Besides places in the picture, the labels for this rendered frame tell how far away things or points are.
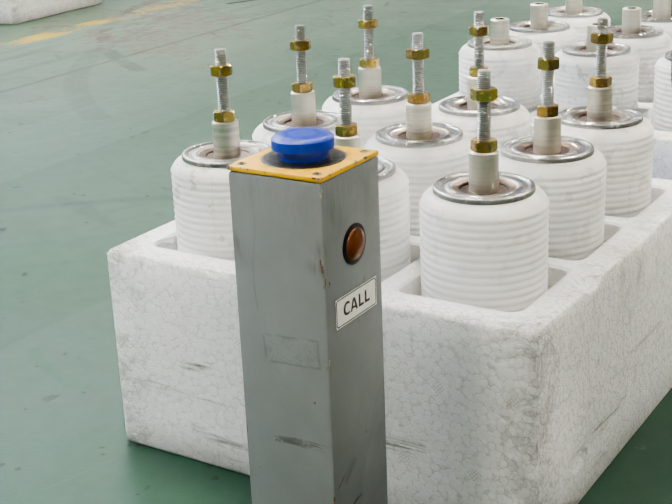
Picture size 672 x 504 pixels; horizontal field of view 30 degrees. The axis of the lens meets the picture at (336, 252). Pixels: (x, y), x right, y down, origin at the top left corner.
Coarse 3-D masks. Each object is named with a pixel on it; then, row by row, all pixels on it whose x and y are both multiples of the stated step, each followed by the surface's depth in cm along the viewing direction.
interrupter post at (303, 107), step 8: (296, 96) 112; (304, 96) 112; (312, 96) 113; (296, 104) 113; (304, 104) 112; (312, 104) 113; (296, 112) 113; (304, 112) 113; (312, 112) 113; (296, 120) 113; (304, 120) 113; (312, 120) 113
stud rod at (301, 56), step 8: (296, 32) 111; (304, 32) 111; (296, 40) 111; (304, 40) 111; (296, 56) 112; (304, 56) 112; (296, 64) 112; (304, 64) 112; (296, 72) 112; (304, 72) 112; (304, 80) 112
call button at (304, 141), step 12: (288, 132) 79; (300, 132) 79; (312, 132) 79; (324, 132) 79; (276, 144) 78; (288, 144) 77; (300, 144) 77; (312, 144) 77; (324, 144) 77; (288, 156) 78; (300, 156) 78; (312, 156) 78; (324, 156) 78
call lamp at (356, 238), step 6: (354, 228) 79; (360, 228) 79; (354, 234) 78; (360, 234) 79; (348, 240) 78; (354, 240) 78; (360, 240) 79; (348, 246) 78; (354, 246) 79; (360, 246) 79; (348, 252) 78; (354, 252) 79; (360, 252) 79; (354, 258) 79
